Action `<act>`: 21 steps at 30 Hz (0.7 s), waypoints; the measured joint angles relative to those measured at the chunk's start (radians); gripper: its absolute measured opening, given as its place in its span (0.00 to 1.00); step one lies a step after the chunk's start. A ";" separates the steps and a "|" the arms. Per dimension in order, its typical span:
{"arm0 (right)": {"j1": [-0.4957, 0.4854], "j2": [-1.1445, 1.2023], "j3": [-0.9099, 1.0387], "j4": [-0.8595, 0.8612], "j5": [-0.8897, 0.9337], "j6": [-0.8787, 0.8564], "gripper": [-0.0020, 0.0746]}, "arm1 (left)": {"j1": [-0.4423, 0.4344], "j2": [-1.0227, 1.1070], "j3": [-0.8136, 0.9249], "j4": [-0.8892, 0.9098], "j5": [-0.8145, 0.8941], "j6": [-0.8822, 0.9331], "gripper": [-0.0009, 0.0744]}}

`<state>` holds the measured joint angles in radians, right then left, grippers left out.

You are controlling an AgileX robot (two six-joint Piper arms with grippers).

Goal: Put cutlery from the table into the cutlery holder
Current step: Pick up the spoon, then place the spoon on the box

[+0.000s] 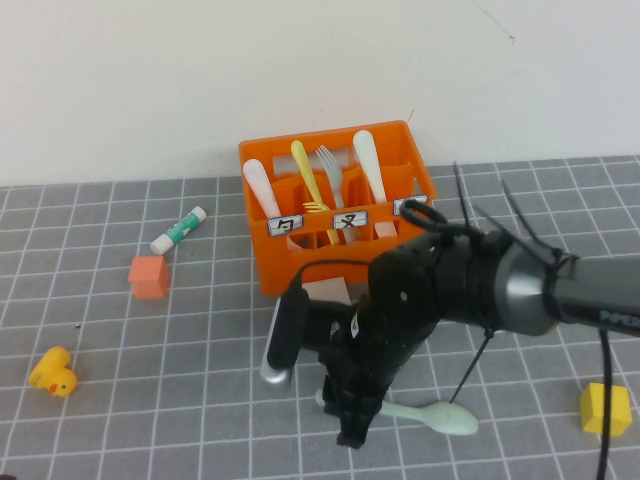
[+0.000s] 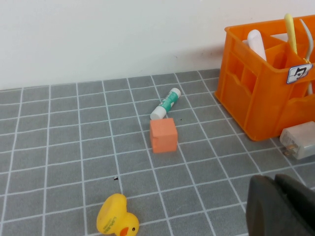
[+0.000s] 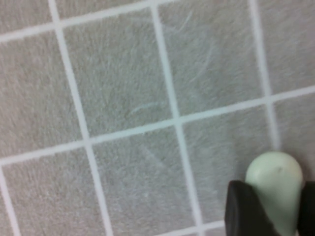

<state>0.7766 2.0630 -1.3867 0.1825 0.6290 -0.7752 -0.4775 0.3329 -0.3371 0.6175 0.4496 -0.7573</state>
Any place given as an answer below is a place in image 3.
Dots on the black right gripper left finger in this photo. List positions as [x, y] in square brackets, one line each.
[243, 211]

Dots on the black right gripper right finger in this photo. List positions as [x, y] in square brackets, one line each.
[308, 209]

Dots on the mint green plastic spoon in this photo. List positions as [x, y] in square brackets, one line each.
[275, 177]

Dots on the grey checked table mat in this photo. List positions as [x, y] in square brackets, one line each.
[123, 98]

